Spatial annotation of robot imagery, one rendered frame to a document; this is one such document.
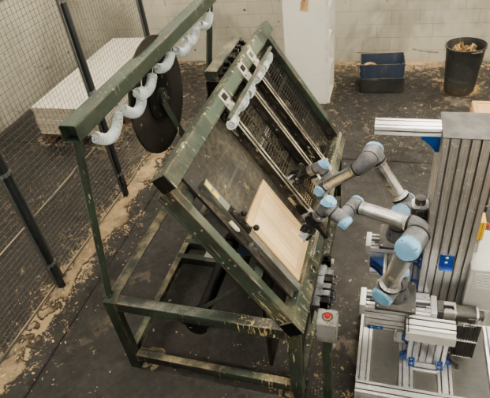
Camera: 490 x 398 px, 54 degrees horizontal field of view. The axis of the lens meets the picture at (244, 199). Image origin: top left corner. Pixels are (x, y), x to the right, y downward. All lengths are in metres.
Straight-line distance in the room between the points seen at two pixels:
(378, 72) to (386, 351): 4.39
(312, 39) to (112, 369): 4.62
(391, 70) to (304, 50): 1.26
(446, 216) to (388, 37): 5.60
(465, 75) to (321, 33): 1.98
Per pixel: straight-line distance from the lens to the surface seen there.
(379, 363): 3.69
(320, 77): 6.85
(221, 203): 2.79
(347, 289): 4.35
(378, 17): 7.98
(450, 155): 2.50
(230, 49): 4.18
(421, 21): 8.01
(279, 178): 3.36
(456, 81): 7.19
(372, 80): 7.20
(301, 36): 6.67
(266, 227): 3.10
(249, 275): 2.77
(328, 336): 3.04
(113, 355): 4.26
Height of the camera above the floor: 3.30
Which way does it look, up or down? 38 degrees down
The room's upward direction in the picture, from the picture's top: 8 degrees counter-clockwise
